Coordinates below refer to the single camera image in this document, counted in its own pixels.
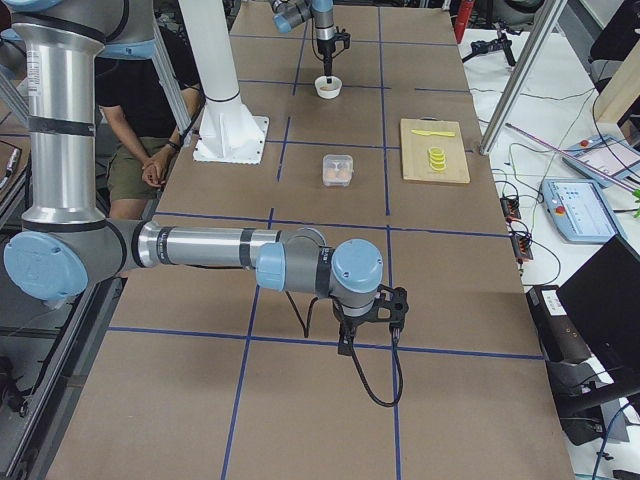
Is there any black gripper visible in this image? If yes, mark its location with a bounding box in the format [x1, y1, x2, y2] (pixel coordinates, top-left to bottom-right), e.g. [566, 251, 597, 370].
[316, 39, 334, 83]
[332, 302, 374, 355]

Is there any white paper bowl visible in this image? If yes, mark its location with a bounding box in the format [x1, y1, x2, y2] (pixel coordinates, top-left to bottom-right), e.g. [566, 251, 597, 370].
[314, 76, 342, 100]

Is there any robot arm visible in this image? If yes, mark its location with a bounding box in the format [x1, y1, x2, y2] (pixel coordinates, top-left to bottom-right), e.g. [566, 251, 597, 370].
[4, 1, 388, 355]
[269, 0, 338, 83]

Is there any clear plastic egg box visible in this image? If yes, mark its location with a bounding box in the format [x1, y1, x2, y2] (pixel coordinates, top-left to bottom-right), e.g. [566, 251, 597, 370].
[322, 154, 354, 187]

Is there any wooden cutting board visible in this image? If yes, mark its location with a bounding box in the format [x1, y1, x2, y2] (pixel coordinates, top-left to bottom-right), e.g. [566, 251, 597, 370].
[400, 119, 470, 184]

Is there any yellow plastic knife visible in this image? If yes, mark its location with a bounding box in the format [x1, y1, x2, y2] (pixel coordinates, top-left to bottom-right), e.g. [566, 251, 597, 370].
[411, 129, 456, 138]

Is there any lemon slice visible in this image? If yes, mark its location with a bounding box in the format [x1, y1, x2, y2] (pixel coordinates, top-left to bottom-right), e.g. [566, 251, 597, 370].
[427, 147, 447, 172]

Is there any black tripod clamp rod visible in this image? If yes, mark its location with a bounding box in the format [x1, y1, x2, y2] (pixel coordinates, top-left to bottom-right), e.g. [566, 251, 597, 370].
[462, 30, 516, 67]

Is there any seated person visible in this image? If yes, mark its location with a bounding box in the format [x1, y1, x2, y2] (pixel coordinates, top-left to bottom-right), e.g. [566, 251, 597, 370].
[94, 58, 181, 220]

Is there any black computer case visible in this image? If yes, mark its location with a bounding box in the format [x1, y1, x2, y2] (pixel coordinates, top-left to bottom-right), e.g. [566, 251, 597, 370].
[526, 235, 639, 372]

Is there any near teach pendant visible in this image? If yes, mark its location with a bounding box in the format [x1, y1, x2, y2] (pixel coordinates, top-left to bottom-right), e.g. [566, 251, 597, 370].
[541, 178, 627, 244]

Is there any teach pendant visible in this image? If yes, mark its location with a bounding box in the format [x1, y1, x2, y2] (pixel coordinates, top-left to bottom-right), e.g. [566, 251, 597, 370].
[541, 178, 627, 244]
[565, 134, 639, 180]

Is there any far teach pendant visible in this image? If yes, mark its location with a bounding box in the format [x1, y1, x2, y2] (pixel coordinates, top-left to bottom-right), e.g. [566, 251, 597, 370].
[565, 134, 639, 180]

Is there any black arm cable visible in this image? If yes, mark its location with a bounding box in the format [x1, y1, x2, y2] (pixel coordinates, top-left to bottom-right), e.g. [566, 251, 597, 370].
[287, 291, 404, 407]

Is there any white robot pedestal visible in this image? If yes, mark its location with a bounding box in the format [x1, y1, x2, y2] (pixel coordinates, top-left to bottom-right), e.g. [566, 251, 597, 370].
[179, 0, 269, 165]

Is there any aluminium frame post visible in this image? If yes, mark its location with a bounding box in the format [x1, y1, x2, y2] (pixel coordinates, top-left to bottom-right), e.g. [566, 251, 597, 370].
[479, 0, 567, 155]

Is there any grabber stick with green handle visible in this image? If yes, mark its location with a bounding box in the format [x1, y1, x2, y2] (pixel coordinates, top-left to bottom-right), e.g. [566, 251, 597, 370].
[505, 123, 639, 202]

